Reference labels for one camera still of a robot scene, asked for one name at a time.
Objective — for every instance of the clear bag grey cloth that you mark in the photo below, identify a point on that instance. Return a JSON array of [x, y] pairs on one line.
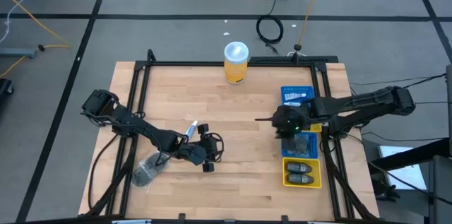
[[144, 176]]

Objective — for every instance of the grey floor base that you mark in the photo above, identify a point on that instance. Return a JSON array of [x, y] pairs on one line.
[[17, 52]]

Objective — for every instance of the white tube blue cap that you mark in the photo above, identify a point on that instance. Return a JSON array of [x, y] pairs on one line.
[[191, 128]]

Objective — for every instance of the small yellow plastic basket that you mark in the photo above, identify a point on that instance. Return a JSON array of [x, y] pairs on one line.
[[316, 128], [293, 159]]

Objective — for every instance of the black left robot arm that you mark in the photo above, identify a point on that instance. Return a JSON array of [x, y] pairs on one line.
[[141, 128]]

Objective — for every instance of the yellow label wipes canister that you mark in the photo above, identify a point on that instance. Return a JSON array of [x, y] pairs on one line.
[[236, 65]]

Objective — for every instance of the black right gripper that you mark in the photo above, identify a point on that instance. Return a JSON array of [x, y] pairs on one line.
[[289, 121]]

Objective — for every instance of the black metal table frame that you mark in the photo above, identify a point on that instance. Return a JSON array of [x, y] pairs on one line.
[[176, 63]]

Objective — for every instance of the grey cloth pouch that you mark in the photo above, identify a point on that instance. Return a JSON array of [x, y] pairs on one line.
[[298, 145]]

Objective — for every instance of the black stand beam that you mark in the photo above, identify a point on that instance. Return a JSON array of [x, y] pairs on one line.
[[406, 154]]

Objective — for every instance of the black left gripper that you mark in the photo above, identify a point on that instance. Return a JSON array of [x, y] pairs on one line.
[[194, 154]]

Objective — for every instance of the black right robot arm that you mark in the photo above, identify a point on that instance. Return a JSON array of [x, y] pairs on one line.
[[370, 102]]

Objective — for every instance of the black caster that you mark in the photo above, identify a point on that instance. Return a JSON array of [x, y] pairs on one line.
[[5, 88]]

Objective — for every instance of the white box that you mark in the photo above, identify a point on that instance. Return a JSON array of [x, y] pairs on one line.
[[406, 174]]

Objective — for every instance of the small blue plastic basket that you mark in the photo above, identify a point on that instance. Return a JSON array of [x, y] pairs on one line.
[[313, 146], [309, 90]]

